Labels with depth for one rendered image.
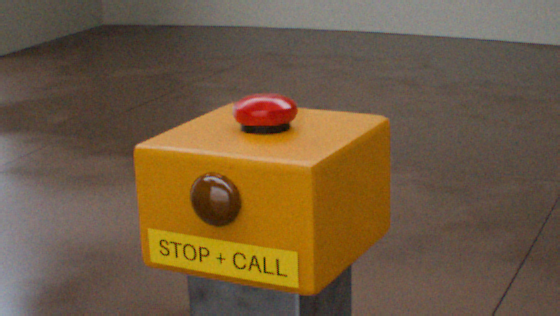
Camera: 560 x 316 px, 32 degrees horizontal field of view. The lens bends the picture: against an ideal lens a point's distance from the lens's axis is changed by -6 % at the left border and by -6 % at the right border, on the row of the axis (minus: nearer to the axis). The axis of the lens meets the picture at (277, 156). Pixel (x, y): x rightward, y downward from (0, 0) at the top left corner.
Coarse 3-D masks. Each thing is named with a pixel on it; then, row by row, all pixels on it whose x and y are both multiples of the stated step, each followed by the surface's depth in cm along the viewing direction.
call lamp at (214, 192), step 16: (208, 176) 57; (224, 176) 57; (192, 192) 58; (208, 192) 57; (224, 192) 57; (208, 208) 57; (224, 208) 57; (240, 208) 58; (208, 224) 58; (224, 224) 58
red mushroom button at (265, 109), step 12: (252, 96) 62; (264, 96) 62; (276, 96) 62; (240, 108) 61; (252, 108) 61; (264, 108) 61; (276, 108) 61; (288, 108) 61; (240, 120) 61; (252, 120) 61; (264, 120) 60; (276, 120) 61; (288, 120) 61
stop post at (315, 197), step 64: (192, 128) 63; (256, 128) 61; (320, 128) 62; (384, 128) 64; (256, 192) 57; (320, 192) 56; (384, 192) 65; (192, 256) 60; (256, 256) 58; (320, 256) 57
